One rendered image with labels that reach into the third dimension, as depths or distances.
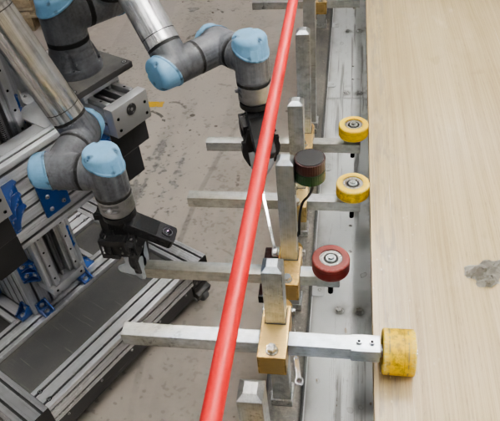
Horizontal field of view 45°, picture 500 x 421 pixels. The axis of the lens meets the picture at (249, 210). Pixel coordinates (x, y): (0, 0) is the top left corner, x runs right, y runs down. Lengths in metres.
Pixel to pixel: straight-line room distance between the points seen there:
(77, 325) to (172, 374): 0.38
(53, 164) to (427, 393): 0.80
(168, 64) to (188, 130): 2.08
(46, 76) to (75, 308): 1.15
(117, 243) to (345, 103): 1.24
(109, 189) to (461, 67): 1.18
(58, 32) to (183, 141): 1.65
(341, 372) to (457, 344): 0.36
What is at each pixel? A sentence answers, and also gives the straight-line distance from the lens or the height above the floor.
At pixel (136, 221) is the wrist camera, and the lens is 1.29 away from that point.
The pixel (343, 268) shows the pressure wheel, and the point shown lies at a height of 0.91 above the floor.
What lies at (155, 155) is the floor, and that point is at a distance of 3.19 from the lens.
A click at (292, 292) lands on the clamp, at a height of 0.85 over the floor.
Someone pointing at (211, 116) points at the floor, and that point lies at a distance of 3.43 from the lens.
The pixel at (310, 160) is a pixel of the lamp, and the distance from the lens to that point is 1.14.
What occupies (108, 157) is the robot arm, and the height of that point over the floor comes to 1.18.
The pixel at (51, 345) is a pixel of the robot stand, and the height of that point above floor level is 0.21.
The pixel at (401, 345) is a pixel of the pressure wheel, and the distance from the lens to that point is 1.06.
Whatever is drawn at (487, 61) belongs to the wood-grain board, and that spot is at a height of 0.90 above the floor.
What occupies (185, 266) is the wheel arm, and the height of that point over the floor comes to 0.86.
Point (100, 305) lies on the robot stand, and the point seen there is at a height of 0.21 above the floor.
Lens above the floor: 1.83
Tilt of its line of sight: 42 degrees down
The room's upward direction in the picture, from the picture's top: 6 degrees counter-clockwise
